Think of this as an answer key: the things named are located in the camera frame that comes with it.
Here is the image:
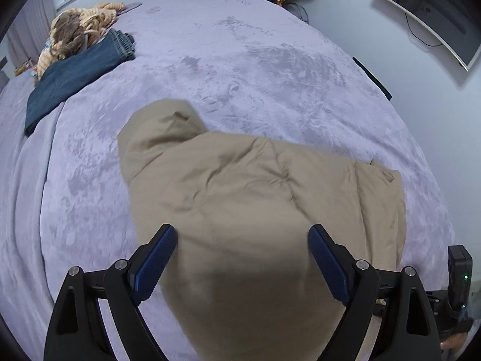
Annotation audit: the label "wall mounted monitor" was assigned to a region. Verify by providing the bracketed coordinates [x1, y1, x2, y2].
[386, 0, 480, 71]

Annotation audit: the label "brown and striped clothes pile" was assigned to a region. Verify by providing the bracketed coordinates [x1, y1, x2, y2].
[33, 2, 126, 84]

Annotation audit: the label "lavender plush bed blanket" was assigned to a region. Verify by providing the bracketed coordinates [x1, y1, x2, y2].
[1, 0, 455, 360]

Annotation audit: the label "grey curtain left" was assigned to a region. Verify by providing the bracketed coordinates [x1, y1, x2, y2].
[7, 0, 55, 68]

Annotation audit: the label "folded blue jeans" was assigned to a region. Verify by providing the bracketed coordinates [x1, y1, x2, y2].
[24, 29, 135, 136]

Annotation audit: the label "person's right hand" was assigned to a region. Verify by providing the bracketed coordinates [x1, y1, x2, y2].
[440, 332, 468, 352]

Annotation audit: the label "beige puffer jacket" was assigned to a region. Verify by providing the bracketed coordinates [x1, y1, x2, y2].
[118, 100, 406, 360]

